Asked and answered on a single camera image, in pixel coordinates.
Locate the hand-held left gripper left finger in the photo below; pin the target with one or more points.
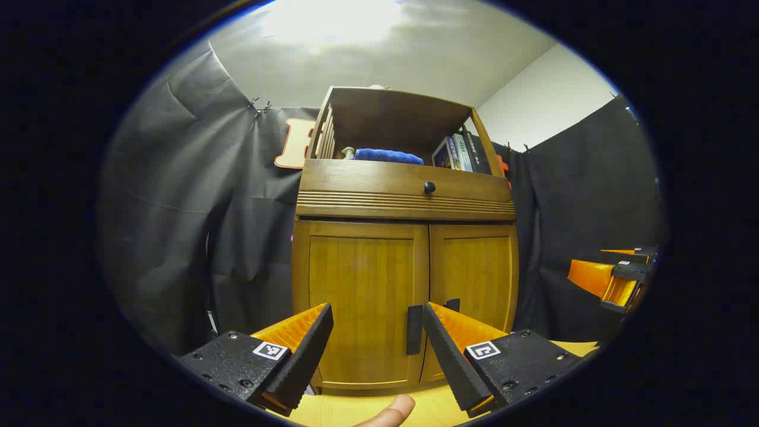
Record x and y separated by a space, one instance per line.
305 362

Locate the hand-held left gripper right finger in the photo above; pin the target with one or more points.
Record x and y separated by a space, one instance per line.
450 362

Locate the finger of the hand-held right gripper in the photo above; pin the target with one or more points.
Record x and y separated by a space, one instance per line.
640 254
593 277

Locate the wooden shoe cabinet door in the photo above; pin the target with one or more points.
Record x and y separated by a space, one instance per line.
474 273
356 279

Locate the wooden double-door shoe cabinet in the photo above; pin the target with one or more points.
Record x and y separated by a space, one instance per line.
362 204

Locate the black backdrop cloth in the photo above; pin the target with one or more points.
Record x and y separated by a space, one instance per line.
581 196
178 207

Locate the dark spine book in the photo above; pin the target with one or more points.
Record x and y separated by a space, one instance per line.
478 155

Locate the black round drawer knob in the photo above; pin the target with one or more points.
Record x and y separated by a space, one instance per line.
429 187

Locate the pale striped book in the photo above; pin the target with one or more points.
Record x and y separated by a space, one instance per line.
462 154

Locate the blue cover book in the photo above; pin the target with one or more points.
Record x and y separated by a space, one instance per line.
442 155

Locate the blue towel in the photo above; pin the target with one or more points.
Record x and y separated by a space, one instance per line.
385 156

